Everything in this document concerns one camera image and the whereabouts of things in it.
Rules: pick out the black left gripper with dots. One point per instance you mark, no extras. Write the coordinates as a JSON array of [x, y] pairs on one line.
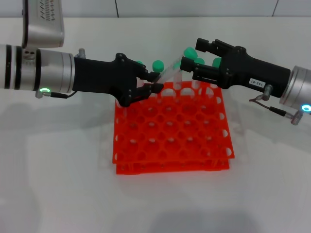
[[97, 76]]

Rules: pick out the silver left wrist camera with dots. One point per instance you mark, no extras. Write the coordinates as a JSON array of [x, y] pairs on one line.
[[43, 26]]

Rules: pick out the orange plastic test tube rack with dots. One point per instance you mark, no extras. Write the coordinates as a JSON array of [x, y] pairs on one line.
[[170, 170]]

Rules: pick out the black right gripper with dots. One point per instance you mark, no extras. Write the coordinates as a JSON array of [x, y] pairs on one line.
[[243, 70]]

